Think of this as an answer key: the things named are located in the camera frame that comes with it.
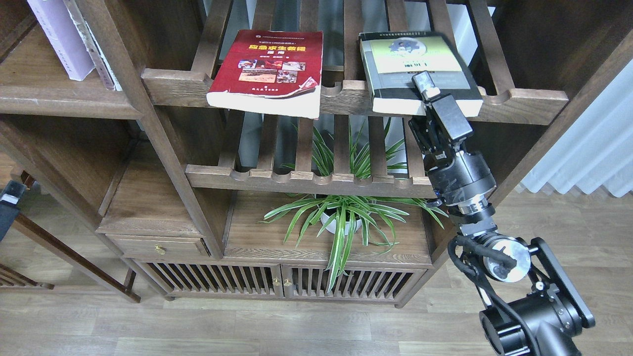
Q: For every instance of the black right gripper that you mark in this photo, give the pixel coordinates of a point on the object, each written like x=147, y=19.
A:
x=459, y=178

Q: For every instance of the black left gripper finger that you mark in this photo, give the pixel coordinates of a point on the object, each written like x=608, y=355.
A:
x=10, y=196

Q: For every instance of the green and black book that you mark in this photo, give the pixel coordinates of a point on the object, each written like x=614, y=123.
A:
x=391, y=59

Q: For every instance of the pale purple book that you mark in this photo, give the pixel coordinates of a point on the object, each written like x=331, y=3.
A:
x=64, y=37

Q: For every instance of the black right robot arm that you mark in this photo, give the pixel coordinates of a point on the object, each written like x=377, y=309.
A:
x=531, y=306

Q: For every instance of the green spider plant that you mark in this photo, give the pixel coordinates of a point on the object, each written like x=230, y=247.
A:
x=345, y=214

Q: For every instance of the worn white standing book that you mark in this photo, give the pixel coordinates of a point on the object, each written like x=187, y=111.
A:
x=100, y=61

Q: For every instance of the brass drawer knob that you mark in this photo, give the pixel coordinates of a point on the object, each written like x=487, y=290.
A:
x=160, y=250

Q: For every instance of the red cover book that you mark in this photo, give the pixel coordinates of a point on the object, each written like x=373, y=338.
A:
x=271, y=72

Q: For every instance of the white curtain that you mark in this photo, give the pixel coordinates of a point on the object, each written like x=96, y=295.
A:
x=596, y=151

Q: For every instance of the dark wooden bookshelf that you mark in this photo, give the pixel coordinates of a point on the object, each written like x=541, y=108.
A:
x=154, y=164

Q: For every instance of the wooden chair frame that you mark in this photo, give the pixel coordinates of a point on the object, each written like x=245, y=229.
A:
x=12, y=280

